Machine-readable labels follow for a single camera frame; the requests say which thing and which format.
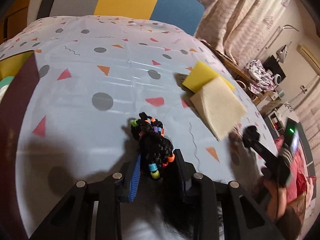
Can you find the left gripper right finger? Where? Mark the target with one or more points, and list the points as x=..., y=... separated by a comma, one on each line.
x=185, y=174

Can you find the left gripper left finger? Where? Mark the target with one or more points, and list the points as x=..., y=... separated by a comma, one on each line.
x=130, y=180

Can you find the black beaded hair wig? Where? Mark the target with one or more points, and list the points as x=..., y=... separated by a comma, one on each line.
x=165, y=199

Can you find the black scrunchie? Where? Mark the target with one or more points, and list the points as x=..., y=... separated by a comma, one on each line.
x=250, y=136

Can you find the beige knitted cloth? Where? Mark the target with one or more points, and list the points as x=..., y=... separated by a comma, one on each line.
x=219, y=107

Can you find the person right hand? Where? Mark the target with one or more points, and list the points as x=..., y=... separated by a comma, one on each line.
x=277, y=204

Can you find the pink fluffy cushion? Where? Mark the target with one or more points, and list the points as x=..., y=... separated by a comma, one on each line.
x=300, y=181

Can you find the pile of clothes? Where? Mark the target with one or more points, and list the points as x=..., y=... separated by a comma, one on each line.
x=261, y=81

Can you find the white round fan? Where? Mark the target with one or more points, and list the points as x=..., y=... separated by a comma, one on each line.
x=277, y=79

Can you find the yellow sponge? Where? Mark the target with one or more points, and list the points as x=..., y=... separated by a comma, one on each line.
x=200, y=75

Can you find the black monitor screen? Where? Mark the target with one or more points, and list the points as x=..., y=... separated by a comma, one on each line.
x=273, y=65

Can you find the patterned white tablecloth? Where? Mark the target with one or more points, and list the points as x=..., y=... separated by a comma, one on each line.
x=97, y=73

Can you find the maroon gold gift box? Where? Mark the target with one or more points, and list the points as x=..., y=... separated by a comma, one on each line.
x=13, y=108

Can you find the pink patterned curtain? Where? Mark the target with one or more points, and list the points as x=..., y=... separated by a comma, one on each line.
x=238, y=28

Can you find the multicolour striped chair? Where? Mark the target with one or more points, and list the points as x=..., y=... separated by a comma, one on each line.
x=160, y=15

